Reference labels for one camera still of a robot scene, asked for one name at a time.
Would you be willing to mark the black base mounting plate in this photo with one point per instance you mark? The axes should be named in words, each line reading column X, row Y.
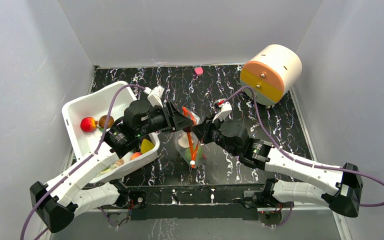
column 217, row 201

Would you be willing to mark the orange toy peach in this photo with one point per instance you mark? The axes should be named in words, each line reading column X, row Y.
column 135, row 155

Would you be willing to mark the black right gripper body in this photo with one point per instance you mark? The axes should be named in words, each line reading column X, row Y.
column 208, row 131

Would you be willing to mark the white plastic bin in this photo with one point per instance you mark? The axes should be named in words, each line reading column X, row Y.
column 96, row 105

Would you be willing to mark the yellow toy starfruit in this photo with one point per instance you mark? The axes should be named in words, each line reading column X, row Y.
column 146, row 146

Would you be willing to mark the green toy custard apple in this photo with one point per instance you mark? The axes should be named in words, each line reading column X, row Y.
column 187, row 155

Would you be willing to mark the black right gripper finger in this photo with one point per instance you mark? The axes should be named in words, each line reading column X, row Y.
column 201, row 132
column 211, row 130

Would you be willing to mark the brown toy kiwi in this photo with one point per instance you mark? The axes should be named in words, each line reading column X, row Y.
column 103, row 122

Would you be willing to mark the white toy garlic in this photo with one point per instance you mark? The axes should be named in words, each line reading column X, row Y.
column 183, row 141

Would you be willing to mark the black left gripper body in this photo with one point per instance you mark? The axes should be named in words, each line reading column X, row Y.
column 159, row 121

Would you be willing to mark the light green toy fruit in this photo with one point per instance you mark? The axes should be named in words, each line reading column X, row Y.
column 108, row 169

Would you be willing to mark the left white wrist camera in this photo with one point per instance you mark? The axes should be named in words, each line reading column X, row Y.
column 154, row 95

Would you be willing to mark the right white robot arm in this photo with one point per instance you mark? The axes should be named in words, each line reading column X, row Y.
column 337, row 188

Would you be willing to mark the clear zip bag orange zipper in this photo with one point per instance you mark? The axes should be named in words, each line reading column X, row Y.
column 193, row 146

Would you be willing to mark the dark red toy date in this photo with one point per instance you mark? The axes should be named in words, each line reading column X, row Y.
column 188, row 129

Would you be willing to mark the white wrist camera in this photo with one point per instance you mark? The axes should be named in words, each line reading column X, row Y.
column 224, row 108
column 154, row 95

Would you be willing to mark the small pink eraser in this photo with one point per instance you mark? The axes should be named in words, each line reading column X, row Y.
column 198, row 71

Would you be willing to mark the round cream drawer cabinet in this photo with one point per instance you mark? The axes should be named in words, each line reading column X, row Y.
column 271, row 73

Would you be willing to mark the red yellow toy pomegranate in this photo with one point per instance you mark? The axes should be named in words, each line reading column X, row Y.
column 88, row 124

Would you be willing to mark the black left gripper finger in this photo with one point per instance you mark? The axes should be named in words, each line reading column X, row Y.
column 180, row 124
column 173, row 113

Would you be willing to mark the beige toy garlic bulb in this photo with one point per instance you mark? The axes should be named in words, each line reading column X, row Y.
column 120, row 162

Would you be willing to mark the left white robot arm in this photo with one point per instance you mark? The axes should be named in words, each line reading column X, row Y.
column 63, row 198

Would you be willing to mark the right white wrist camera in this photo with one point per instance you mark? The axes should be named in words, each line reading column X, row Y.
column 224, row 108

